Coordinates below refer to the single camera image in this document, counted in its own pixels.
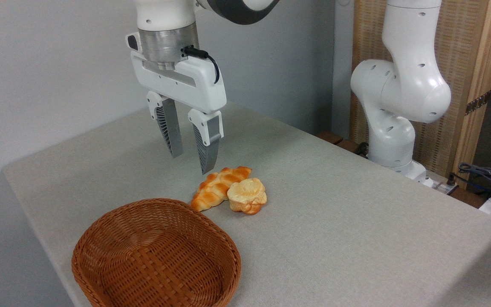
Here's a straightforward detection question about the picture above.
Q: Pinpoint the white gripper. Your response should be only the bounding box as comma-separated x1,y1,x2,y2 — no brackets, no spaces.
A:
125,32,227,175

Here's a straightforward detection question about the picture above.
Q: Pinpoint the round pale bread roll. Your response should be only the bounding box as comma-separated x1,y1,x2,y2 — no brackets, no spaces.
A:
227,178,267,215

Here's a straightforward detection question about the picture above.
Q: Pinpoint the braided golden bread loaf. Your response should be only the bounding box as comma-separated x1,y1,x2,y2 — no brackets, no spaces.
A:
191,166,252,212

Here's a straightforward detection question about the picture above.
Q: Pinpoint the brown wicker basket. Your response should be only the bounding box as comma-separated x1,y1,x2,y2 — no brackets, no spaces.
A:
72,198,242,307

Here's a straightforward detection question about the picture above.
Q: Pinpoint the grey tablecloth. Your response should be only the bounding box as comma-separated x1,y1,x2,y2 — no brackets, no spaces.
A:
2,102,491,307

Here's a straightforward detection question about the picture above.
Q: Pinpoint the wooden framed woven screen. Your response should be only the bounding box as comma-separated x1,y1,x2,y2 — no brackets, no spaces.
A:
350,0,491,188

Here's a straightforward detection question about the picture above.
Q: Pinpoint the dark metal screen hinge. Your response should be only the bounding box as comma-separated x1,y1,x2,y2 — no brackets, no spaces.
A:
465,91,491,116

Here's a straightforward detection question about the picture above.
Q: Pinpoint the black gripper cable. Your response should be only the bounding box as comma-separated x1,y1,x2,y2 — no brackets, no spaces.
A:
182,46,220,84

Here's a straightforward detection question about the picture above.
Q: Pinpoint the bundle of dark cables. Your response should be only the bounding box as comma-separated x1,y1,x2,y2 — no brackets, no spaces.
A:
452,162,491,201

